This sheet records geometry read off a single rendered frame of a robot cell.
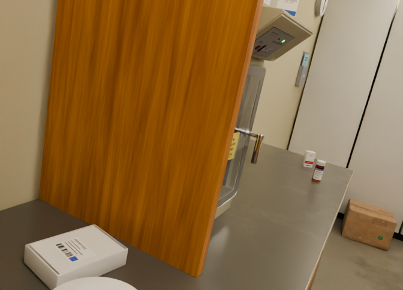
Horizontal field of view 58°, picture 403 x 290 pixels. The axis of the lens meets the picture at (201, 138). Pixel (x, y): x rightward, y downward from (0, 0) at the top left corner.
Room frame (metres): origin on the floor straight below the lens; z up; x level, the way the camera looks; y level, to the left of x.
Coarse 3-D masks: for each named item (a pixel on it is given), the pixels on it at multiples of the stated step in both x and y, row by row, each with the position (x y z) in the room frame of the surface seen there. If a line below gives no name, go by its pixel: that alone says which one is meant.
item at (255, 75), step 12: (252, 72) 0.97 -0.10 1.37; (264, 72) 1.06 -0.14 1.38; (252, 84) 0.99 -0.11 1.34; (252, 96) 1.01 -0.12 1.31; (240, 108) 0.95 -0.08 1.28; (252, 108) 1.03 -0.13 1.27; (240, 120) 0.97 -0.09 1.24; (252, 120) 1.06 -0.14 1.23; (240, 132) 0.99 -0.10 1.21; (240, 144) 1.01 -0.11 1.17; (240, 156) 1.03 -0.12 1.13; (228, 168) 0.96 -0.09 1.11; (240, 168) 1.05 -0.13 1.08; (228, 180) 0.98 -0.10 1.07; (228, 192) 1.00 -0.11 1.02
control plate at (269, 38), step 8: (272, 32) 0.81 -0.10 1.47; (280, 32) 0.85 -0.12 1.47; (256, 40) 0.80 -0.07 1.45; (264, 40) 0.83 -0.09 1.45; (272, 40) 0.87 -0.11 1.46; (280, 40) 0.90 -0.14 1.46; (288, 40) 0.95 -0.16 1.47; (264, 48) 0.89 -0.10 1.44; (272, 48) 0.93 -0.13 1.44; (264, 56) 0.96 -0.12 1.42
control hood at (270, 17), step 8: (264, 8) 0.76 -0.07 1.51; (272, 8) 0.76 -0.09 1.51; (280, 8) 0.75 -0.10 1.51; (264, 16) 0.76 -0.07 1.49; (272, 16) 0.75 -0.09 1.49; (280, 16) 0.75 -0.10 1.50; (288, 16) 0.79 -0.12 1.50; (264, 24) 0.76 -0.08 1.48; (272, 24) 0.77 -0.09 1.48; (280, 24) 0.79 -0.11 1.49; (288, 24) 0.83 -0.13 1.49; (296, 24) 0.86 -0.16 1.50; (264, 32) 0.79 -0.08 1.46; (288, 32) 0.89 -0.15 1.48; (296, 32) 0.92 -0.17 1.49; (304, 32) 0.97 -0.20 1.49; (312, 32) 1.03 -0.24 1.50; (296, 40) 1.00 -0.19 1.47; (280, 48) 0.98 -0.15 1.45; (288, 48) 1.03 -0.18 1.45; (256, 56) 0.92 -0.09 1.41; (272, 56) 1.01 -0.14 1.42
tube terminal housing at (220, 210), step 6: (276, 0) 1.07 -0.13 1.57; (264, 6) 0.99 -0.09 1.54; (270, 6) 1.03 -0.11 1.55; (252, 60) 0.99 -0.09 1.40; (258, 60) 1.03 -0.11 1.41; (258, 66) 1.05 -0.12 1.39; (228, 204) 1.06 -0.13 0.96; (216, 210) 0.98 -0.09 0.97; (222, 210) 1.02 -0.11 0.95; (216, 216) 0.99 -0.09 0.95
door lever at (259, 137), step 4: (248, 128) 1.03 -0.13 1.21; (248, 132) 1.02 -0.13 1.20; (252, 136) 1.02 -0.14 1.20; (256, 136) 1.01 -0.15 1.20; (260, 136) 1.00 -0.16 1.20; (256, 140) 1.01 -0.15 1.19; (260, 140) 1.00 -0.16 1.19; (256, 144) 1.01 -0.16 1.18; (260, 144) 1.01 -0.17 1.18; (256, 148) 1.01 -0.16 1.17; (256, 152) 1.00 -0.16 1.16; (252, 156) 1.01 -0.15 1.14; (256, 156) 1.00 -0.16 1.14; (252, 160) 1.01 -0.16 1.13; (256, 160) 1.01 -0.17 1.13
